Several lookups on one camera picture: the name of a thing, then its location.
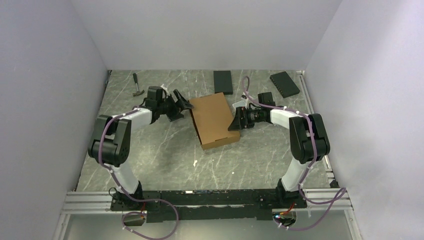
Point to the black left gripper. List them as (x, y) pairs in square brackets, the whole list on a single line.
[(177, 107)]

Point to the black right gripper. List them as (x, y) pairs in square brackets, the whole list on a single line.
[(239, 124)]

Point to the brown cardboard box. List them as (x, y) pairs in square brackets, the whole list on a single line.
[(211, 117)]

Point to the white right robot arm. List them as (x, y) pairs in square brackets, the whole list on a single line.
[(308, 138)]

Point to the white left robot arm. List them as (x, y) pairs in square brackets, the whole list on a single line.
[(111, 138)]

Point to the white grey router box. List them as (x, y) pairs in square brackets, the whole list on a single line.
[(241, 103)]

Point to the small black box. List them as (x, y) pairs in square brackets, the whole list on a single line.
[(222, 81)]

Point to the black hammer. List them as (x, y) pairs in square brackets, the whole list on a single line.
[(138, 91)]

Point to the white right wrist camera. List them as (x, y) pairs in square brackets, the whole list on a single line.
[(244, 97)]

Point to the black flat network switch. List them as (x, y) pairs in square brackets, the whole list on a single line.
[(284, 84)]

